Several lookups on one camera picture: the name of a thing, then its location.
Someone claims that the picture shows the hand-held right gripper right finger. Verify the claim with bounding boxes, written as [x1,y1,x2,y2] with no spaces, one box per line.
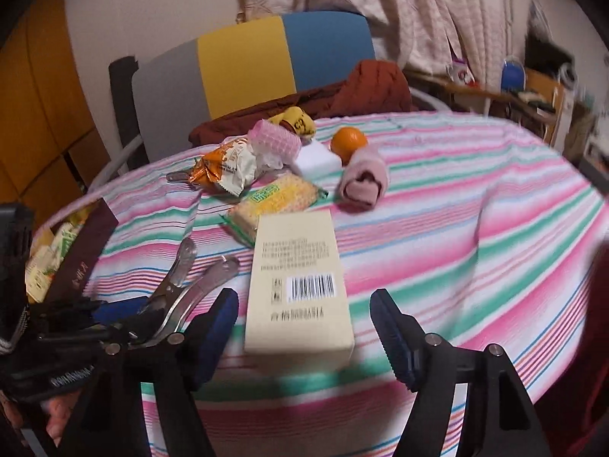
[370,288,538,457]

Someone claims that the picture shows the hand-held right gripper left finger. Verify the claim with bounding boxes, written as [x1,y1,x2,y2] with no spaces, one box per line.
[59,288,239,457]

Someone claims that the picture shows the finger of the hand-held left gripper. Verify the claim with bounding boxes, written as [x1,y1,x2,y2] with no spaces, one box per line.
[102,316,163,346]
[88,295,152,327]

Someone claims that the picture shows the maroon gold-lined box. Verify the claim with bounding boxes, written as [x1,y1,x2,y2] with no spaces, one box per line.
[24,197,120,305]

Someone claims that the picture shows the beige barcode box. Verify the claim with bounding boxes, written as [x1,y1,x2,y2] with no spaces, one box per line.
[244,210,355,358]

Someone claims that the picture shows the green yellow cracker packet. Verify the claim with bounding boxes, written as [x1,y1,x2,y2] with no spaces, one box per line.
[220,174,329,248]

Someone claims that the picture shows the orange white snack packet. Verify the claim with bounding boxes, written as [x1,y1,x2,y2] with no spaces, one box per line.
[188,136,260,196]

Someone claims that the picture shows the white sponge block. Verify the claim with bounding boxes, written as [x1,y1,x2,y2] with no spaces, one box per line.
[290,143,343,178]

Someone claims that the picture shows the pink hair roller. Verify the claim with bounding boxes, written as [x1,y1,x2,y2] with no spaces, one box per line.
[248,119,303,172]

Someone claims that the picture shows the yellow banana toy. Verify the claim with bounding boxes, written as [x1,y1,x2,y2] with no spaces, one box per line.
[269,107,317,141]

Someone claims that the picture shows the person's left hand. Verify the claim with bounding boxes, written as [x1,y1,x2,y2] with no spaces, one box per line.
[43,387,77,444]

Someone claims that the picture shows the striped tablecloth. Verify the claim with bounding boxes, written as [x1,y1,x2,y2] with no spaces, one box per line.
[31,112,609,457]

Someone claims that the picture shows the pink rolled sock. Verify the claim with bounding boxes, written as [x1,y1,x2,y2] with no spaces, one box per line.
[337,149,390,211]

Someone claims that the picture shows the orange fruit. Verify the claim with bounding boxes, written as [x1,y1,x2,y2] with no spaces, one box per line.
[330,126,369,163]

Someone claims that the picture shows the yellow wooden cabinet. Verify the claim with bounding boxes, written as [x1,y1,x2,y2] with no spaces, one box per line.
[0,0,124,229]

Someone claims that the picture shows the rust brown cloth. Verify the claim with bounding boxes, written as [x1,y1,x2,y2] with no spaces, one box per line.
[189,59,414,148]

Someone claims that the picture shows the wooden side table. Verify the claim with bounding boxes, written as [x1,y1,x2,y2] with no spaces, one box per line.
[404,69,560,146]

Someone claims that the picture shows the grey yellow blue chair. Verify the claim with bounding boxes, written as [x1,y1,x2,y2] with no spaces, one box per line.
[90,12,376,193]

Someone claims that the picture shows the white red mug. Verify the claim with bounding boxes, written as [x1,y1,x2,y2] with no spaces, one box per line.
[446,58,477,87]

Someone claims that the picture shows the blue plastic object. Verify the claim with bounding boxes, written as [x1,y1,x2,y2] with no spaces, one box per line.
[499,56,528,92]

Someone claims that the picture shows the black bag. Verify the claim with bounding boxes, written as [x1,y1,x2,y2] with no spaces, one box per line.
[525,29,577,89]

